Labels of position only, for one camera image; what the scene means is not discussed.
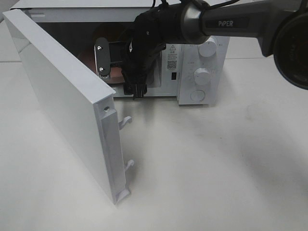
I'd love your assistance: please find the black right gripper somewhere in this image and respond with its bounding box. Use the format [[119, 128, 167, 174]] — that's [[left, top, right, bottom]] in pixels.
[[110, 44, 154, 99]]

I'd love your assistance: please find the white microwave door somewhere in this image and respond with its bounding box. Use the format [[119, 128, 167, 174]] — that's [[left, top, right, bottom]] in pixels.
[[3, 9, 134, 204]]

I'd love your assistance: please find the round white door button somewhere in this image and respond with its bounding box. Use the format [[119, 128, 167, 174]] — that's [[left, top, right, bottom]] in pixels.
[[190, 90, 205, 102]]

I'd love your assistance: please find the pink round plate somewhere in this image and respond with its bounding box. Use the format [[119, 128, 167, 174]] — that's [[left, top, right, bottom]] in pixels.
[[77, 46, 125, 84]]

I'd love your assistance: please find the white dial knob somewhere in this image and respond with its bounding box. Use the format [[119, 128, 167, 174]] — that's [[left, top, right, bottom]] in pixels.
[[198, 37, 218, 57], [193, 68, 211, 86]]

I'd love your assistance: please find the toy burger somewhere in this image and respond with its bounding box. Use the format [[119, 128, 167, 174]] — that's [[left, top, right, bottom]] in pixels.
[[92, 22, 131, 50]]

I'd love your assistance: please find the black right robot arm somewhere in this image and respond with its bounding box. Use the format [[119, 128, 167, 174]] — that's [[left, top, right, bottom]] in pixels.
[[121, 0, 308, 98]]

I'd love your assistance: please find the white microwave oven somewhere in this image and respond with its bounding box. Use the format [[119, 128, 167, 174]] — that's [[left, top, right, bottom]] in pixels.
[[4, 0, 229, 105]]

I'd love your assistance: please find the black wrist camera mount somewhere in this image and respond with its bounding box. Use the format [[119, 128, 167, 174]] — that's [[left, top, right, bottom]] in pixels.
[[94, 37, 111, 80]]

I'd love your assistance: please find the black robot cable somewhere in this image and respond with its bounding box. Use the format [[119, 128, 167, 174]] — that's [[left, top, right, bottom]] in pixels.
[[115, 0, 241, 39]]

